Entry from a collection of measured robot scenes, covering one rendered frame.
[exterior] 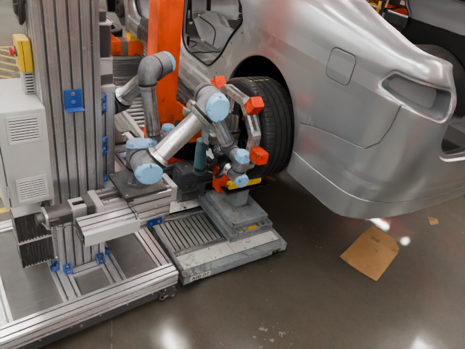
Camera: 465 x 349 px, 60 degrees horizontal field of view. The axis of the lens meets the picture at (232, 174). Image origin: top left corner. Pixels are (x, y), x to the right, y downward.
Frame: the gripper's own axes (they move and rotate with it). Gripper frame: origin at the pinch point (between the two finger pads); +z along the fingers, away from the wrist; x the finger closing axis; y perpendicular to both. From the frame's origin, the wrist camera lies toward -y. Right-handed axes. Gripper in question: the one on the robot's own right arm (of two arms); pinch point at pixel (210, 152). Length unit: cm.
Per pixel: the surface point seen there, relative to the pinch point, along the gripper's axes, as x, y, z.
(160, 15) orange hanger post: 9, 60, 61
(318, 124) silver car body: -42, 31, -36
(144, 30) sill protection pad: -43, 8, 216
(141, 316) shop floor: 51, -83, -31
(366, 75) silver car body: -42, 66, -55
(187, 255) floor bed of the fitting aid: 9, -75, -5
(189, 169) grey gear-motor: -14, -43, 45
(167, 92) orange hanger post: 1, 11, 61
